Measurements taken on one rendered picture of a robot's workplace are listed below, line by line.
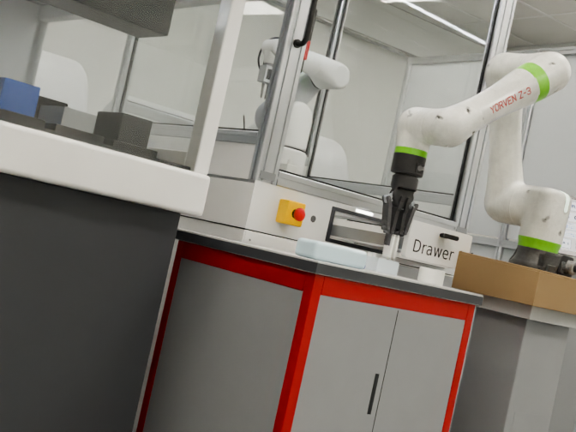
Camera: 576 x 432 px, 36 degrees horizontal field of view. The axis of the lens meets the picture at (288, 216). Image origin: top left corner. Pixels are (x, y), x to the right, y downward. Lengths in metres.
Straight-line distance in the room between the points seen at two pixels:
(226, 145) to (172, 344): 0.69
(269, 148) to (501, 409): 1.01
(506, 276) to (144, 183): 1.10
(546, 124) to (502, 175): 1.89
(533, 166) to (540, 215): 1.96
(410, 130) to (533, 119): 2.33
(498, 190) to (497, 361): 0.53
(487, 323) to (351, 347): 0.72
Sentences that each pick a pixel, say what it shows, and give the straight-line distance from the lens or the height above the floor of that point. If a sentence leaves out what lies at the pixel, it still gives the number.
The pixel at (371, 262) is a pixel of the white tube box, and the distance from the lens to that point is 2.46.
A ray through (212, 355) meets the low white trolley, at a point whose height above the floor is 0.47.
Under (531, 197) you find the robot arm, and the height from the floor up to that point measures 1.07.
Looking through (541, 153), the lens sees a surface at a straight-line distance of 4.69.
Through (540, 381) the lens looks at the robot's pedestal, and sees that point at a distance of 2.76.
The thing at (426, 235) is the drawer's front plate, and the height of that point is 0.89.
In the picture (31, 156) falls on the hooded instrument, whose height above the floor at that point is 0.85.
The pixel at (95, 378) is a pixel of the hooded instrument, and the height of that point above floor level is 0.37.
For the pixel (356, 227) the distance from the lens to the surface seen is 2.76.
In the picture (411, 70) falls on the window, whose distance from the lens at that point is 3.07.
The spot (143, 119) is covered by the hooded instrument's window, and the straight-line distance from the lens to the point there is 2.11.
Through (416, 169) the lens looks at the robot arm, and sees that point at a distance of 2.49.
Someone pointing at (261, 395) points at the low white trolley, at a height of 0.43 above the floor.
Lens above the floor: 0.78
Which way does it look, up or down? 2 degrees up
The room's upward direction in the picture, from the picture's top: 12 degrees clockwise
